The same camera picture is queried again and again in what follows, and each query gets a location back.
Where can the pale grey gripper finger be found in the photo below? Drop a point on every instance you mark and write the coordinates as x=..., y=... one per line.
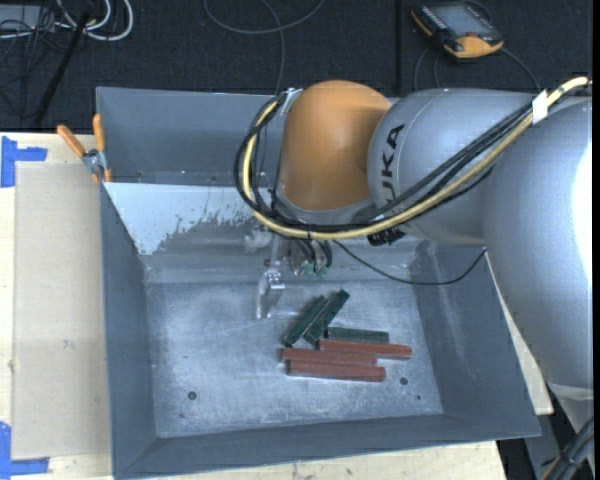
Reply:
x=261, y=298
x=276, y=295

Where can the dark green flat block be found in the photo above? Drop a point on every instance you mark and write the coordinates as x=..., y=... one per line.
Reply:
x=360, y=335
x=327, y=315
x=304, y=322

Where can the grey metal bin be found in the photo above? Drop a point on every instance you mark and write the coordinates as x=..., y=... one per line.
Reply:
x=220, y=358

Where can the red-brown flat block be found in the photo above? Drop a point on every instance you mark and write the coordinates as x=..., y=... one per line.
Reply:
x=370, y=349
x=335, y=370
x=325, y=355

